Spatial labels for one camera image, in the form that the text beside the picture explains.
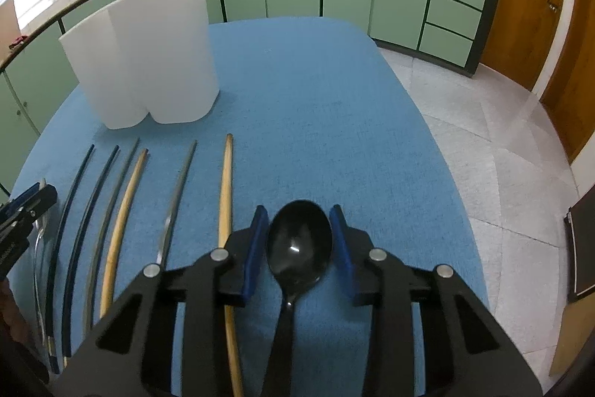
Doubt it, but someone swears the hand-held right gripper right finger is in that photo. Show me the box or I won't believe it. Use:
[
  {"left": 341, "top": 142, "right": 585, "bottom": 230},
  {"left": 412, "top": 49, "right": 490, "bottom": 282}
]
[{"left": 328, "top": 205, "right": 543, "bottom": 397}]

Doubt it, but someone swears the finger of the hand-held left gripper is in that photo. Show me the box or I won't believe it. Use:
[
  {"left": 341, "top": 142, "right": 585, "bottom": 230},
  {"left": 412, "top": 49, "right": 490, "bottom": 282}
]
[
  {"left": 0, "top": 224, "right": 31, "bottom": 281},
  {"left": 0, "top": 184, "right": 57, "bottom": 240}
]

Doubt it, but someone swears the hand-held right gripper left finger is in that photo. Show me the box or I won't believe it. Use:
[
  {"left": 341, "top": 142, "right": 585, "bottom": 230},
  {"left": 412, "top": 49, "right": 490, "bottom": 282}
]
[{"left": 56, "top": 205, "right": 270, "bottom": 397}]

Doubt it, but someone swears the black chopstick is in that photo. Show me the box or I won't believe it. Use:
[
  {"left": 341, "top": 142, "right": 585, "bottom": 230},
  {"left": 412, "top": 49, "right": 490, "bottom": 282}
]
[
  {"left": 46, "top": 144, "right": 95, "bottom": 374},
  {"left": 62, "top": 144, "right": 120, "bottom": 358}
]

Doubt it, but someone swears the black spoon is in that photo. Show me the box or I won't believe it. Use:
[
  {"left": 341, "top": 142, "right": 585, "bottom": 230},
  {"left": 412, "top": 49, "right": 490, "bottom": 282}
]
[{"left": 266, "top": 200, "right": 334, "bottom": 397}]

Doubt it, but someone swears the wooden chopstick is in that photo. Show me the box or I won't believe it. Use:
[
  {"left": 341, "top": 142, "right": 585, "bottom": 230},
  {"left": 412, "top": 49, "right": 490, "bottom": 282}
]
[
  {"left": 218, "top": 133, "right": 245, "bottom": 397},
  {"left": 100, "top": 149, "right": 149, "bottom": 318}
]

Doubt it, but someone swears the metal chopstick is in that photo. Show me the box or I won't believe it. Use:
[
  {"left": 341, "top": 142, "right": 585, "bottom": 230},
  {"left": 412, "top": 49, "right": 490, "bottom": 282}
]
[
  {"left": 155, "top": 140, "right": 198, "bottom": 268},
  {"left": 83, "top": 137, "right": 140, "bottom": 339}
]

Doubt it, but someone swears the metal spoon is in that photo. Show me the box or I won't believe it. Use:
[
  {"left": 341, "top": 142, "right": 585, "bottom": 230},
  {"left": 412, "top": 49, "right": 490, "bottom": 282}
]
[{"left": 32, "top": 177, "right": 60, "bottom": 367}]

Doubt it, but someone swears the white utensil holder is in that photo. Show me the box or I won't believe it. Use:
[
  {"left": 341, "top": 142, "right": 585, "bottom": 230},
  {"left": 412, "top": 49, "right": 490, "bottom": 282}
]
[{"left": 59, "top": 0, "right": 220, "bottom": 129}]

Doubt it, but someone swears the blue tablecloth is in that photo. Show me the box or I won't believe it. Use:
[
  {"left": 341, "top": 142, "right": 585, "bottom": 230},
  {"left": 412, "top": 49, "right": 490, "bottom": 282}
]
[{"left": 9, "top": 16, "right": 491, "bottom": 397}]

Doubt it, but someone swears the cardboard box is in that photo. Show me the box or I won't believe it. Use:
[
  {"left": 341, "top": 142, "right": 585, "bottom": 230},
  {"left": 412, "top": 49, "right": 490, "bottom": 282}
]
[{"left": 0, "top": 0, "right": 19, "bottom": 35}]

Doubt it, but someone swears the black cabinet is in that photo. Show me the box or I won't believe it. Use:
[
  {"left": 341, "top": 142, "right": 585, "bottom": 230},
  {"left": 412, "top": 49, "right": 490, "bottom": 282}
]
[{"left": 563, "top": 192, "right": 595, "bottom": 302}]

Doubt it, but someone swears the brown wooden board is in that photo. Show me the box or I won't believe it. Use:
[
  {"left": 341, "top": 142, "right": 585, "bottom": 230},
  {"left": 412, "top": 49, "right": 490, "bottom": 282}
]
[{"left": 551, "top": 290, "right": 595, "bottom": 377}]

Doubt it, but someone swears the wooden door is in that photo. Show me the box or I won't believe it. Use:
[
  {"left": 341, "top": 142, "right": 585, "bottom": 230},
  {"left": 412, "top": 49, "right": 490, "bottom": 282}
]
[
  {"left": 539, "top": 0, "right": 595, "bottom": 165},
  {"left": 480, "top": 0, "right": 569, "bottom": 91}
]

